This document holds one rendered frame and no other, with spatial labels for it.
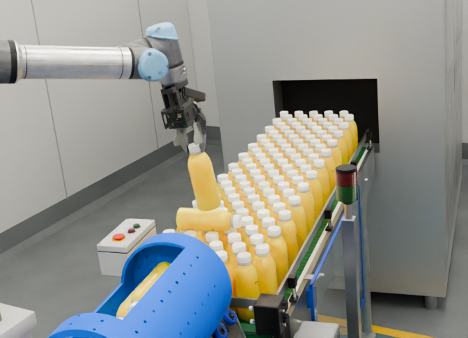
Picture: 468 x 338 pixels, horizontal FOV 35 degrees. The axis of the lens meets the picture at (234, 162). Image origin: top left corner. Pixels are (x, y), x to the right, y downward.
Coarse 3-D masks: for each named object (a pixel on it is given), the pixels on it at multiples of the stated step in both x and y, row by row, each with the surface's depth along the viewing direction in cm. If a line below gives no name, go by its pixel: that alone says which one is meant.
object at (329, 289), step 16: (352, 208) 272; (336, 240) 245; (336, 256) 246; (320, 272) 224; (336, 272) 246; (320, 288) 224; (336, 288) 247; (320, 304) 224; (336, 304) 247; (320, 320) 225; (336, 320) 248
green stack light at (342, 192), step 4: (336, 188) 214; (340, 188) 213; (344, 188) 212; (348, 188) 212; (352, 188) 212; (356, 188) 213; (336, 192) 215; (340, 192) 213; (344, 192) 212; (348, 192) 212; (352, 192) 212; (356, 192) 213; (336, 196) 216; (340, 196) 214; (344, 196) 213; (348, 196) 212; (352, 196) 213; (356, 196) 213; (340, 200) 214; (344, 200) 213; (348, 200) 213; (352, 200) 213; (356, 200) 214
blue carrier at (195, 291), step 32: (160, 256) 190; (192, 256) 178; (128, 288) 193; (160, 288) 163; (192, 288) 170; (224, 288) 182; (96, 320) 149; (128, 320) 151; (160, 320) 155; (192, 320) 164
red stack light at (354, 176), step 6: (336, 174) 213; (342, 174) 211; (348, 174) 210; (354, 174) 211; (336, 180) 213; (342, 180) 211; (348, 180) 211; (354, 180) 212; (342, 186) 212; (348, 186) 211
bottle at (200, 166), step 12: (192, 156) 203; (204, 156) 203; (192, 168) 203; (204, 168) 203; (192, 180) 205; (204, 180) 204; (204, 192) 205; (216, 192) 207; (204, 204) 206; (216, 204) 207
